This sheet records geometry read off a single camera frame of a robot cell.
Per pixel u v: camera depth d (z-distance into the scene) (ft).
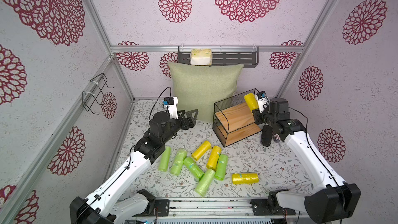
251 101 2.63
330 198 1.26
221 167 2.75
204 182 2.62
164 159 2.86
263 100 2.21
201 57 2.95
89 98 2.41
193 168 2.70
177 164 2.79
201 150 2.97
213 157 2.87
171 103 1.97
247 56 3.09
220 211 2.40
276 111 1.91
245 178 2.60
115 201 1.29
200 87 2.86
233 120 2.89
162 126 1.66
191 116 2.01
